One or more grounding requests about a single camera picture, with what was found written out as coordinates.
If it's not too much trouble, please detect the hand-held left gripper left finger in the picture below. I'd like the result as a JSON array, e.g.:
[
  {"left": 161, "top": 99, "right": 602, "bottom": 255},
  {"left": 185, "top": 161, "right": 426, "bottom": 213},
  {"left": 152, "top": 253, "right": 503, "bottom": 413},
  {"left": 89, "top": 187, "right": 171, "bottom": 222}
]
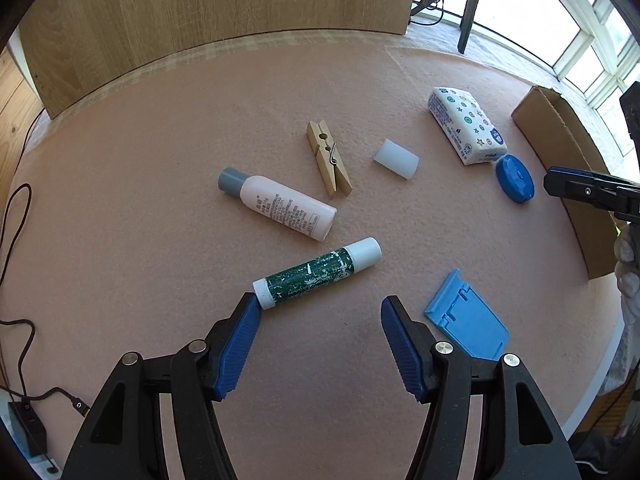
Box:
[{"left": 62, "top": 292, "right": 262, "bottom": 480}]

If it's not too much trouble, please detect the blue phone stand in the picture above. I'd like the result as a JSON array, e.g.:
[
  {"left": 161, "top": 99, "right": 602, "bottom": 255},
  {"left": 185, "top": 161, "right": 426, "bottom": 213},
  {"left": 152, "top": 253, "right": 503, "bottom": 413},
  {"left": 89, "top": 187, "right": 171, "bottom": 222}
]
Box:
[{"left": 424, "top": 269, "right": 510, "bottom": 362}]

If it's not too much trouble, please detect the wooden clothespin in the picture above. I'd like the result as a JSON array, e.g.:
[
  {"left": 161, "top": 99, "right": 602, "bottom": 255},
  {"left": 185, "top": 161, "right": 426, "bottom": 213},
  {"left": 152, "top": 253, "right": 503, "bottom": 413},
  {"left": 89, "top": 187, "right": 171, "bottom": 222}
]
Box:
[{"left": 306, "top": 120, "right": 354, "bottom": 199}]

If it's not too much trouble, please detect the black tripod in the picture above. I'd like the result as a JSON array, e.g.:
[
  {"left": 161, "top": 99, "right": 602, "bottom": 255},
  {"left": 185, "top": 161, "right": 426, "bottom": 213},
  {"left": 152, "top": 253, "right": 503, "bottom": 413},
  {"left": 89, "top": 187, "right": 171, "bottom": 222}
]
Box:
[{"left": 410, "top": 0, "right": 486, "bottom": 55}]

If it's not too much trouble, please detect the black power adapter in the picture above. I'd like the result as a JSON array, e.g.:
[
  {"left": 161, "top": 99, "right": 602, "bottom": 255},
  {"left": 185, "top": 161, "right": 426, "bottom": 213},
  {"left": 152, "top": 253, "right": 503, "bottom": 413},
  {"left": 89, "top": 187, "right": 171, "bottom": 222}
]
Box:
[{"left": 7, "top": 400, "right": 48, "bottom": 456}]

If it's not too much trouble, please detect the cardboard box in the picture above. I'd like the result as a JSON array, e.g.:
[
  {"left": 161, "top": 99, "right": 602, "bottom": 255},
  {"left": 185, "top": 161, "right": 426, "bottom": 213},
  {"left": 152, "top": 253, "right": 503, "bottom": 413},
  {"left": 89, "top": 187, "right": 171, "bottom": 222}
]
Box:
[{"left": 511, "top": 85, "right": 623, "bottom": 279}]

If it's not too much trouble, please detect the pink bottle with grey cap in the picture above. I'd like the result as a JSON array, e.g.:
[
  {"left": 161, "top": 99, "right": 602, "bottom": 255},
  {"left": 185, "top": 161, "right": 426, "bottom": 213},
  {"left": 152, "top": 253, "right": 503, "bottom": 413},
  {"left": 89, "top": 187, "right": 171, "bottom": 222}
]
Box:
[{"left": 217, "top": 167, "right": 338, "bottom": 242}]

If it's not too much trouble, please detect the checkered cloth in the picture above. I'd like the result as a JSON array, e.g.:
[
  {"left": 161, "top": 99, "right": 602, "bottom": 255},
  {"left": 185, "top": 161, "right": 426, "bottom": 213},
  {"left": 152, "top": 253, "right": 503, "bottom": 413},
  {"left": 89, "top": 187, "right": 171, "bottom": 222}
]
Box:
[{"left": 395, "top": 7, "right": 631, "bottom": 156}]

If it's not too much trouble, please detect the green glue stick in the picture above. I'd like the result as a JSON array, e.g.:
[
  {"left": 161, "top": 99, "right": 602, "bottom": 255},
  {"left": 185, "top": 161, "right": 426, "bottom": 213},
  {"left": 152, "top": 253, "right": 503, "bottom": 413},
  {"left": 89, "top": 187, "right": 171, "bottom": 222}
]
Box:
[{"left": 252, "top": 237, "right": 382, "bottom": 309}]

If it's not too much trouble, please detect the translucent white cap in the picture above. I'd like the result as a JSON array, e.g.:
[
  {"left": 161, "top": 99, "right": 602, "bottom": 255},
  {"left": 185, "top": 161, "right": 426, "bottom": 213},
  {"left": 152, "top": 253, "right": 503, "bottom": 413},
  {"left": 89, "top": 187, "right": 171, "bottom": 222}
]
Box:
[{"left": 373, "top": 139, "right": 420, "bottom": 180}]

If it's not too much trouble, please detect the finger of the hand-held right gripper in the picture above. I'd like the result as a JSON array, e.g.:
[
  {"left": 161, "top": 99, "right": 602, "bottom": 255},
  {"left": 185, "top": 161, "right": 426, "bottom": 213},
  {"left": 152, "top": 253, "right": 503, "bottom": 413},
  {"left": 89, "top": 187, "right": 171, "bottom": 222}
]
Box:
[{"left": 544, "top": 166, "right": 640, "bottom": 222}]

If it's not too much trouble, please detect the black cable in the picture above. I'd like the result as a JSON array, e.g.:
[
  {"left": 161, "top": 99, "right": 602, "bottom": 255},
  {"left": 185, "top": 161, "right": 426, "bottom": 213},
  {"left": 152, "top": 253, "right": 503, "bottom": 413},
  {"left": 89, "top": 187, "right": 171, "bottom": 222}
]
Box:
[{"left": 0, "top": 183, "right": 91, "bottom": 416}]

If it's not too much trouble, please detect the blue round tape measure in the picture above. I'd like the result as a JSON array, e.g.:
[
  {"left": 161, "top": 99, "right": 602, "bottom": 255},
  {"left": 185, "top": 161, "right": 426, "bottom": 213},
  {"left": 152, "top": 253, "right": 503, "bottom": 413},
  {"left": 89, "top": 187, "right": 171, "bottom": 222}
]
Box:
[{"left": 495, "top": 154, "right": 535, "bottom": 204}]

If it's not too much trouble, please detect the wooden board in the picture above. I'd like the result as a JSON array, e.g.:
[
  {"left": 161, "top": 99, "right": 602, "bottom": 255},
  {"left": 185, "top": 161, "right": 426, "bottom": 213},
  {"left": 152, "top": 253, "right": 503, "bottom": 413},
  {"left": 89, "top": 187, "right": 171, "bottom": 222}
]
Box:
[{"left": 15, "top": 0, "right": 421, "bottom": 121}]

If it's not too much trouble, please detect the person's right hand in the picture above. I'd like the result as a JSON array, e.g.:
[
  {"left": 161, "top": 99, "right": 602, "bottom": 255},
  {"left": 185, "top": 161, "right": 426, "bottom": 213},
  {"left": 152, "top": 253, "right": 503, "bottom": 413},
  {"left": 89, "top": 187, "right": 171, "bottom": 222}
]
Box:
[{"left": 612, "top": 222, "right": 640, "bottom": 306}]

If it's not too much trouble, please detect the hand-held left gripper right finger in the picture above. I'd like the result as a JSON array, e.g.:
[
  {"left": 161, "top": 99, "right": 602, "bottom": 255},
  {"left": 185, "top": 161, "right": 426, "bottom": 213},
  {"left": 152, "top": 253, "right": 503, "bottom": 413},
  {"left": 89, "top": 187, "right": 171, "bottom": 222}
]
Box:
[{"left": 381, "top": 296, "right": 583, "bottom": 480}]

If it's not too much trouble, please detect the tissue pack with dotted print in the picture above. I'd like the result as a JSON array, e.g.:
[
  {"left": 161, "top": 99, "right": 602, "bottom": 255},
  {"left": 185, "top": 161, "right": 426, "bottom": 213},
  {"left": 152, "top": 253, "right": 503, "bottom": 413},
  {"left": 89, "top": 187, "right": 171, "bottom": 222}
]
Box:
[{"left": 428, "top": 86, "right": 508, "bottom": 166}]

